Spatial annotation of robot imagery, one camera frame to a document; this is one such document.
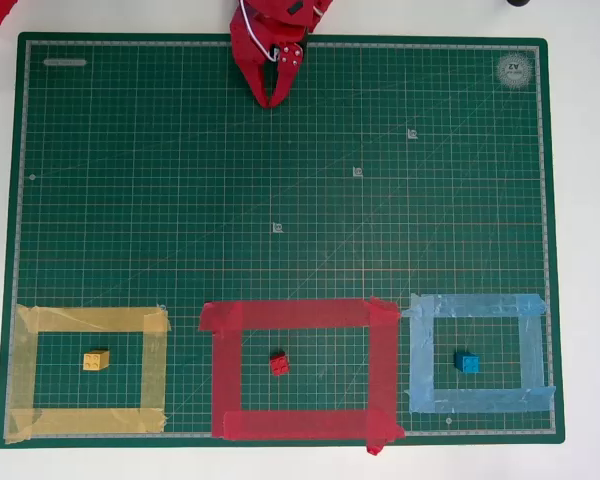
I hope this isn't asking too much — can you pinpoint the yellow toy brick cube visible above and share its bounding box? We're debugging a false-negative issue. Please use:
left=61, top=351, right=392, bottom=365
left=82, top=349, right=111, bottom=372

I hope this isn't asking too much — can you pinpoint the blue toy brick cube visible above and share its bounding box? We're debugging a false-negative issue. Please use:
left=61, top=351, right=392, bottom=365
left=453, top=350, right=482, bottom=375

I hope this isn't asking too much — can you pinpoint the red tape square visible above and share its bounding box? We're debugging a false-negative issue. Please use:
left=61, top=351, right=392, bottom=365
left=198, top=295, right=407, bottom=456

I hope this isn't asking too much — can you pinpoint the blue tape square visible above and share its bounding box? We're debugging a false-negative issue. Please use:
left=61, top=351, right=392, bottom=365
left=401, top=292, right=557, bottom=415

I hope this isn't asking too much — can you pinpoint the yellow tape square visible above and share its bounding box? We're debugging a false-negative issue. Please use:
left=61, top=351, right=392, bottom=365
left=4, top=302, right=173, bottom=445

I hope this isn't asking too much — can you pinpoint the green cutting mat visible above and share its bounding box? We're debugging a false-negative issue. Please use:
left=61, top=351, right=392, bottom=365
left=0, top=31, right=566, bottom=450

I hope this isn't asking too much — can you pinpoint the white servo cable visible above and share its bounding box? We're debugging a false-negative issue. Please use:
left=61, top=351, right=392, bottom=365
left=239, top=0, right=277, bottom=62

